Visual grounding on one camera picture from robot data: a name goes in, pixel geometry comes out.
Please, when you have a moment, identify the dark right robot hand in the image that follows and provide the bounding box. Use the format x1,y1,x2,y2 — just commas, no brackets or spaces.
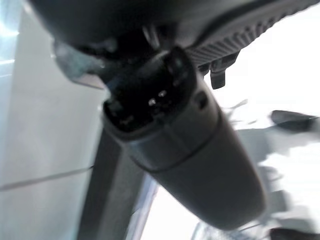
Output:
26,0,320,231

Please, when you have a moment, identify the flat dark object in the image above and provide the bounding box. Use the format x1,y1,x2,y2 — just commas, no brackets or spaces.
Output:
268,109,320,132

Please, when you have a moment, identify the dark grey upright post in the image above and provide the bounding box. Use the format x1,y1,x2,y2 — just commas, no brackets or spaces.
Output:
79,121,151,240

